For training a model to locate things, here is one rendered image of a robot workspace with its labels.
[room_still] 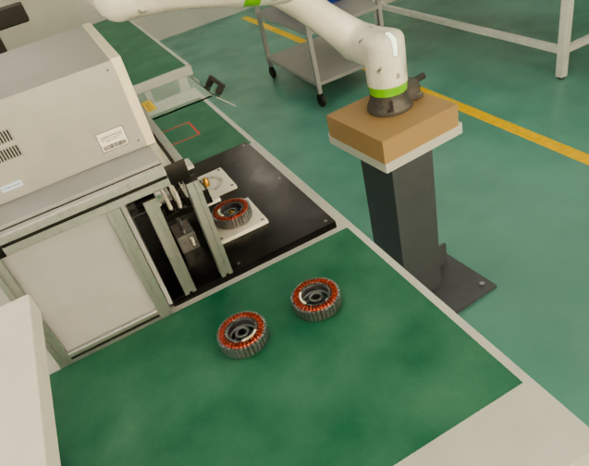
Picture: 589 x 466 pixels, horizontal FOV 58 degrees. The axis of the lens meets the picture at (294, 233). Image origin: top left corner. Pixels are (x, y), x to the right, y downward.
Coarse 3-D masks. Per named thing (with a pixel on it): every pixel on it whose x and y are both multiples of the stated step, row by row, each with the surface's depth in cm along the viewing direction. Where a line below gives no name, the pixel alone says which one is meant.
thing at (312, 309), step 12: (300, 288) 122; (312, 288) 123; (324, 288) 122; (336, 288) 119; (300, 300) 119; (312, 300) 119; (324, 300) 118; (336, 300) 117; (300, 312) 117; (312, 312) 116; (324, 312) 116; (336, 312) 118
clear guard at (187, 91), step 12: (168, 84) 168; (180, 84) 165; (192, 84) 163; (204, 84) 168; (144, 96) 164; (156, 96) 162; (168, 96) 159; (180, 96) 157; (192, 96) 155; (204, 96) 153; (216, 96) 153; (168, 108) 152; (180, 108) 150
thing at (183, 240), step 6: (186, 222) 148; (174, 228) 146; (186, 228) 145; (174, 234) 144; (180, 234) 143; (186, 234) 143; (192, 234) 144; (180, 240) 143; (186, 240) 144; (180, 246) 144; (186, 246) 144; (192, 246) 145; (198, 246) 146; (186, 252) 145
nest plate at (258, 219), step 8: (248, 200) 158; (256, 208) 153; (256, 216) 150; (264, 216) 149; (248, 224) 148; (256, 224) 147; (264, 224) 148; (224, 232) 147; (232, 232) 146; (240, 232) 146; (224, 240) 144
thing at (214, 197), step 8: (200, 184) 143; (184, 192) 141; (208, 192) 140; (184, 200) 143; (208, 200) 141; (216, 200) 143; (176, 208) 140; (184, 208) 139; (192, 208) 140; (168, 216) 138; (176, 216) 139; (184, 232) 143
